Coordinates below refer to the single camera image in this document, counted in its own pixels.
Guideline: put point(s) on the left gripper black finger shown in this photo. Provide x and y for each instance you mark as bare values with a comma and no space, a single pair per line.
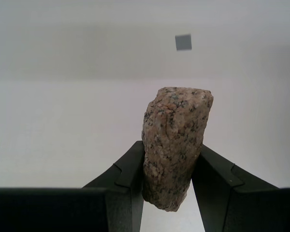
244,210
62,210

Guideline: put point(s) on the speckled pink granite rock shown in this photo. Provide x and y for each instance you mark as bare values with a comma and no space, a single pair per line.
174,145

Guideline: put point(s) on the grey tape square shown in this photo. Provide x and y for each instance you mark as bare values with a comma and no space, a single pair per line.
183,42

